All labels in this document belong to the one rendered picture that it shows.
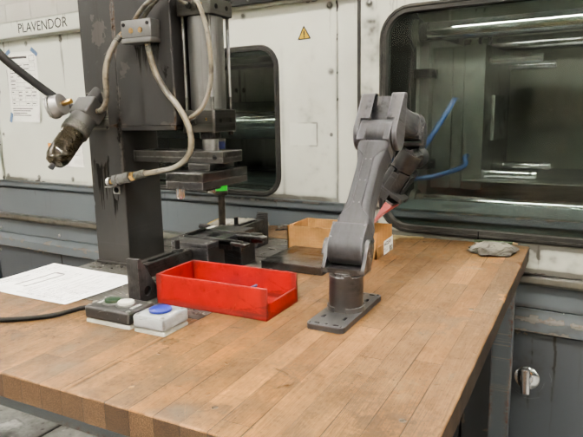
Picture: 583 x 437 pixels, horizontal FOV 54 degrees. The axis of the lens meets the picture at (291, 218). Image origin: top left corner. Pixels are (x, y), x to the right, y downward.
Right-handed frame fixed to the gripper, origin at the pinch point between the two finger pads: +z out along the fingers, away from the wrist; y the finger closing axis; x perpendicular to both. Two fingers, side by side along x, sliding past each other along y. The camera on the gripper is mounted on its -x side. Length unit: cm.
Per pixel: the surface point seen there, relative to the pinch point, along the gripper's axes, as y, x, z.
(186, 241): 23.4, 38.1, 18.0
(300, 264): 2.0, 23.9, 11.5
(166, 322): 4, 67, 14
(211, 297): 4, 54, 13
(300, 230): 12.3, 6.0, 12.7
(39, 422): 72, -10, 165
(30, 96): 170, -39, 64
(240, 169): 26.7, 24.6, 1.7
